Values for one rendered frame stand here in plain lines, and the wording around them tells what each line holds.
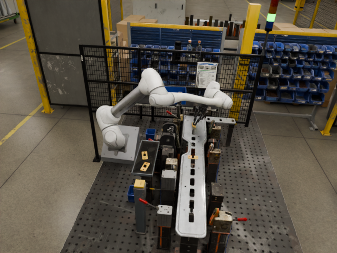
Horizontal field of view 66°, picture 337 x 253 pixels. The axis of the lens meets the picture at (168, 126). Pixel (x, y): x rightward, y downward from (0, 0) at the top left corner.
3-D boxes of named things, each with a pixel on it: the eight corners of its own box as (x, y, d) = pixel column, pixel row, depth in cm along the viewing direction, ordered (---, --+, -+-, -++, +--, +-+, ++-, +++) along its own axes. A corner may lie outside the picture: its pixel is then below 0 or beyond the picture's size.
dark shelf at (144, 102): (217, 111, 274) (218, 109, 273) (133, 105, 280) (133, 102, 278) (216, 101, 293) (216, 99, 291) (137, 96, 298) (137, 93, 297)
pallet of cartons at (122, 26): (151, 71, 637) (151, 26, 580) (119, 68, 646) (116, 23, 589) (160, 55, 737) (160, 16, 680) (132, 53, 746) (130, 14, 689)
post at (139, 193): (145, 234, 183) (144, 190, 160) (135, 233, 184) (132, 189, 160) (147, 225, 190) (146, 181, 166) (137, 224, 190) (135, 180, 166)
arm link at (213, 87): (200, 94, 234) (210, 101, 227) (208, 78, 228) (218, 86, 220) (207, 95, 242) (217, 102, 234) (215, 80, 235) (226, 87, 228)
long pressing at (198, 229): (211, 239, 150) (211, 237, 149) (172, 235, 151) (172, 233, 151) (205, 117, 266) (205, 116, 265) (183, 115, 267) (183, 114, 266)
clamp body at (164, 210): (170, 252, 173) (173, 217, 154) (154, 250, 174) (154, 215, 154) (172, 239, 181) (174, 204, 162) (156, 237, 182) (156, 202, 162)
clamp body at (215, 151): (217, 185, 226) (223, 154, 207) (203, 184, 226) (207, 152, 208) (216, 178, 233) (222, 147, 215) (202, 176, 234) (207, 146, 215)
